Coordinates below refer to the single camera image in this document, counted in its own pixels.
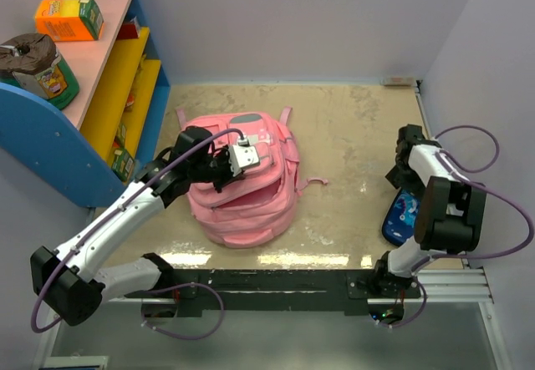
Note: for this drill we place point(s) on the brown topped green canister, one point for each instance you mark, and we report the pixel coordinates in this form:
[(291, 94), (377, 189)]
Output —
[(33, 62)]

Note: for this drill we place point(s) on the green box on lower shelf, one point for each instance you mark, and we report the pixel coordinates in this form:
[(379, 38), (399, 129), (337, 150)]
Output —
[(121, 163)]

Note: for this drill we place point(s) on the small pink white eraser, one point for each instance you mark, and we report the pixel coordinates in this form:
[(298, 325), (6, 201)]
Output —
[(398, 81)]

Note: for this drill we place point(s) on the red item on shelf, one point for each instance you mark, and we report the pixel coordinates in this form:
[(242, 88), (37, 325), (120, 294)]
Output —
[(130, 29)]

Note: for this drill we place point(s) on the pink student backpack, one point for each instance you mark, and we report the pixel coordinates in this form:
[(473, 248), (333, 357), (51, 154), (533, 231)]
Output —
[(255, 210)]

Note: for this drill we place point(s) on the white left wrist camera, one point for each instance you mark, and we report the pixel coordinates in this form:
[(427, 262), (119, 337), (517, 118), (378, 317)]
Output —
[(242, 158)]

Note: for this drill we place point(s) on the blue pink yellow shelf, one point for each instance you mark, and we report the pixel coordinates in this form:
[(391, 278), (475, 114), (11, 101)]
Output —
[(121, 82)]

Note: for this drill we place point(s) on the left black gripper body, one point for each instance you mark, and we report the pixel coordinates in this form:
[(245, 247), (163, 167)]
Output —
[(216, 169)]

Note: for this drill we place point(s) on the orange green juice box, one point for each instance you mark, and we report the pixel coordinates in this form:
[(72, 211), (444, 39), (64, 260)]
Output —
[(69, 20)]

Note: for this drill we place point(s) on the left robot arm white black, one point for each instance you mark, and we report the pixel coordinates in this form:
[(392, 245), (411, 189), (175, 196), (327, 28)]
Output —
[(70, 281)]

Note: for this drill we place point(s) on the blue pencil case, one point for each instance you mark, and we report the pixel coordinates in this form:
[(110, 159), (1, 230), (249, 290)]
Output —
[(399, 223)]

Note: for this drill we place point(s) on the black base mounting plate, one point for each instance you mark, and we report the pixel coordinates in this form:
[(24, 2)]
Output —
[(346, 291)]

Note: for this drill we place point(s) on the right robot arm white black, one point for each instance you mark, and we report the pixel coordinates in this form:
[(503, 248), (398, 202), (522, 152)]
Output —
[(449, 220)]

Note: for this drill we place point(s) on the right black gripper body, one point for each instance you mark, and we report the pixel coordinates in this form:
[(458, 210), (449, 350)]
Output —
[(407, 177)]

